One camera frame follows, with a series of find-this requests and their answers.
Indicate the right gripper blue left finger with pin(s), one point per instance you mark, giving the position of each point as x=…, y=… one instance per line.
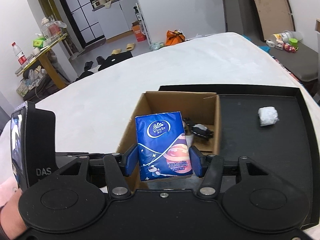
x=117, y=167

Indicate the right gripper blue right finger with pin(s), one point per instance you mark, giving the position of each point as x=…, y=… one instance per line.
x=210, y=169

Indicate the blue tissue pack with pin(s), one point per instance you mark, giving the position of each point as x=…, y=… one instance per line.
x=162, y=146

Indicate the brown cardboard box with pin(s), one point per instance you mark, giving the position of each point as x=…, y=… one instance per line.
x=201, y=108

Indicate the white towel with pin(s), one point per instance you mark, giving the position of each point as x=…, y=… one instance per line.
x=268, y=116

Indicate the person's left hand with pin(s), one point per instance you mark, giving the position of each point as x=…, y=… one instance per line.
x=12, y=223

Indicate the red label water bottle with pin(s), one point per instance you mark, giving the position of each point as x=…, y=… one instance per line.
x=19, y=54

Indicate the black tray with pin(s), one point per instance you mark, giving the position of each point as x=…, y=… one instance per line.
x=289, y=148

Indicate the yellow side table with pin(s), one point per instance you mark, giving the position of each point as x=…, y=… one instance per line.
x=46, y=64

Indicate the green tissue box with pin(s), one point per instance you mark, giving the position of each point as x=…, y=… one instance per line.
x=39, y=42

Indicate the black laptop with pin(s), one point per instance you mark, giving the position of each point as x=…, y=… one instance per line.
x=113, y=59

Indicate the orange bag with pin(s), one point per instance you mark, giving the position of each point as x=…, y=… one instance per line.
x=174, y=37

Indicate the orange carton box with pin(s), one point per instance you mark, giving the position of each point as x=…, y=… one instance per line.
x=138, y=32

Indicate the red small toys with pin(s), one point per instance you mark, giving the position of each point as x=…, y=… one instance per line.
x=289, y=48

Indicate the black framed glass door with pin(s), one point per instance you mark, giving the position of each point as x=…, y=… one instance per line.
x=83, y=22

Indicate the white label can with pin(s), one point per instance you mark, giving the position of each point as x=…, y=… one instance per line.
x=284, y=37

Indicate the green cup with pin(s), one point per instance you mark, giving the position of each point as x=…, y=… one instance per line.
x=294, y=43

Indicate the large brown board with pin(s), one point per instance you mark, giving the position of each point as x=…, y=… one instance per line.
x=275, y=16

